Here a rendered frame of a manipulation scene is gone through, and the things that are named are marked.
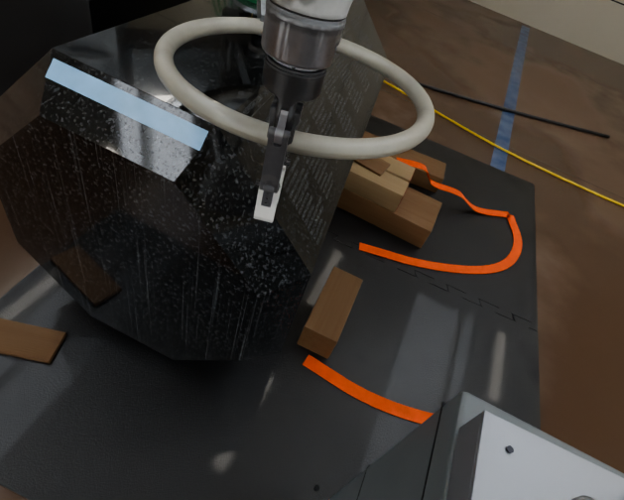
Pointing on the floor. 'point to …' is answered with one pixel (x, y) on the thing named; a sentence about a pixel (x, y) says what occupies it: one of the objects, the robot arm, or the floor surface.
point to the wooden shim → (18, 338)
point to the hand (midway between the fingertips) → (269, 193)
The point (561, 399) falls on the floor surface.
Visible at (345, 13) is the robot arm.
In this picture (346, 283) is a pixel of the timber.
